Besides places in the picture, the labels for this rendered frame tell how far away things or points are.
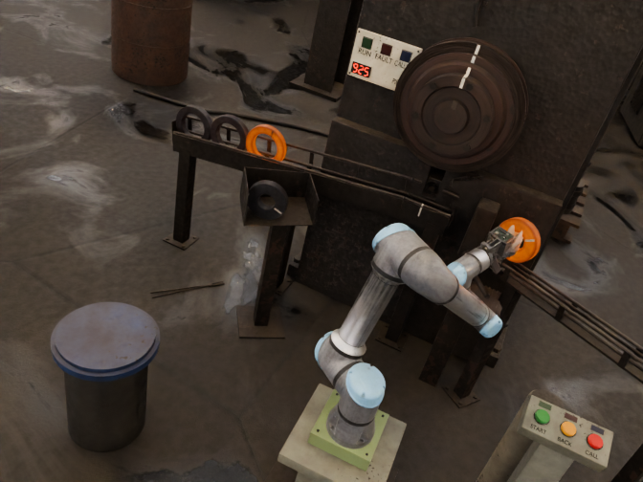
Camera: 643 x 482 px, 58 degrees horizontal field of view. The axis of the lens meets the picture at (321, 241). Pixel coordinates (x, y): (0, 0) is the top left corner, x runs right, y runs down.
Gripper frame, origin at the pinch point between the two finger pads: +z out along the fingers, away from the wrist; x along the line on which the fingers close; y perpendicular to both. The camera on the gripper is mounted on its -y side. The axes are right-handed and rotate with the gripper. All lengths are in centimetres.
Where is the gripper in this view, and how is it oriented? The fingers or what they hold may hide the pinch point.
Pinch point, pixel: (520, 235)
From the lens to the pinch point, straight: 210.0
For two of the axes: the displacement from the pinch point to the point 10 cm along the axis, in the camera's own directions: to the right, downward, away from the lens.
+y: 0.0, -7.1, -7.0
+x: -6.2, -5.5, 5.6
